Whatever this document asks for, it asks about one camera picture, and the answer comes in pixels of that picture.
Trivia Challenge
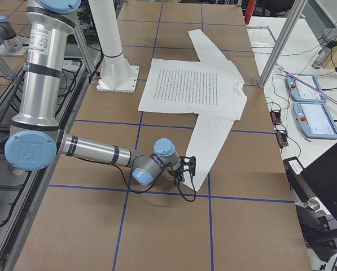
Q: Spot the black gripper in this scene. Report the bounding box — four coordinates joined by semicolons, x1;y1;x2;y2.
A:
170;164;185;186

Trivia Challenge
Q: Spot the white long-sleeve printed t-shirt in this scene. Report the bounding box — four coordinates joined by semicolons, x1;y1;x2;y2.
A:
138;29;247;191

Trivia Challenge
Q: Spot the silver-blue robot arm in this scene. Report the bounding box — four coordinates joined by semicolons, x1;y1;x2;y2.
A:
5;1;184;186
0;15;29;56

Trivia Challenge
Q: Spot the near small orange circuit board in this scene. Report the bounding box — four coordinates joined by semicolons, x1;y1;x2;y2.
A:
275;130;288;149

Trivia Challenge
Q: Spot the black box with white label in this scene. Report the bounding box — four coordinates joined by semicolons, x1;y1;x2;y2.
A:
283;156;321;212

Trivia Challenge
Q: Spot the near blue teach pendant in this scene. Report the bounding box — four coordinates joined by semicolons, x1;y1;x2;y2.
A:
293;102;337;139

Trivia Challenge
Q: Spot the blue teach pendant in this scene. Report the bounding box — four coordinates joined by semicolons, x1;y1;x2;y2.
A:
286;73;326;103
293;102;337;139

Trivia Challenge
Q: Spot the black computer monitor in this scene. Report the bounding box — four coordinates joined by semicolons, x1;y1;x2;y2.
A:
301;143;337;219

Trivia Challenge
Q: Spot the far blue teach pendant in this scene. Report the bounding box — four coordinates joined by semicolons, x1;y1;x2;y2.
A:
286;73;326;103

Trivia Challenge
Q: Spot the metal grabber stick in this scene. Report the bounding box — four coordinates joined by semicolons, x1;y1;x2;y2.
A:
278;68;337;105

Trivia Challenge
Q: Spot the clear plastic document sleeve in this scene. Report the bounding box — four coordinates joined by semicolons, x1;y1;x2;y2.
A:
247;26;276;48

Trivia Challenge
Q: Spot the red cylinder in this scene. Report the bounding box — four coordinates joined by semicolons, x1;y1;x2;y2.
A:
244;0;257;25

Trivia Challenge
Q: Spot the clear plastic water bottle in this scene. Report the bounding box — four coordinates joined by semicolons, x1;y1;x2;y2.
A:
312;44;331;69

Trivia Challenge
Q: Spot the black camera cable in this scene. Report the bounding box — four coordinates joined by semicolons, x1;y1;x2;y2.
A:
111;163;198;203

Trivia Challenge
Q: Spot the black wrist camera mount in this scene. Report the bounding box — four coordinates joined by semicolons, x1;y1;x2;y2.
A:
180;156;196;176

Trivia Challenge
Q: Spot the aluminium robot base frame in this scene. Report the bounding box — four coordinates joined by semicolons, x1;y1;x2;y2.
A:
0;30;100;270

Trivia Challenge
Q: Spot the aluminium frame post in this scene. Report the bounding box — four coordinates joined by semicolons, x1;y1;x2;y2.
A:
258;0;308;88

